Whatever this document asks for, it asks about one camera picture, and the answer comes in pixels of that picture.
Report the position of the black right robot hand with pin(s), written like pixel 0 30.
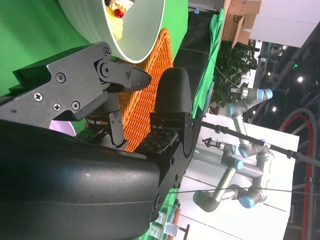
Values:
pixel 75 187

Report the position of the grey-green bowl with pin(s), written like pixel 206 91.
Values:
pixel 140 30

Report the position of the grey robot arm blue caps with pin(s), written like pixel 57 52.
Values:
pixel 250 170

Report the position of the pale lilac plate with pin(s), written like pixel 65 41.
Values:
pixel 62 127

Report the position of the orange wicker basket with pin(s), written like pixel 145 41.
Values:
pixel 145 100

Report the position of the yellow cream cake slice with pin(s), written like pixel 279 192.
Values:
pixel 116 27

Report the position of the small labelled white box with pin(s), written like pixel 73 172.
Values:
pixel 156 230

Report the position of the green tablecloth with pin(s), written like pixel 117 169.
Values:
pixel 25 37

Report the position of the black pole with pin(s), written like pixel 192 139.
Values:
pixel 237 133

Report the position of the green printed cloth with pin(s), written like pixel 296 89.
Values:
pixel 210 62

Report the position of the cardboard box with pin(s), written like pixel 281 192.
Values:
pixel 237 20

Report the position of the white cabinet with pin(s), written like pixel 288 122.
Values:
pixel 287 20

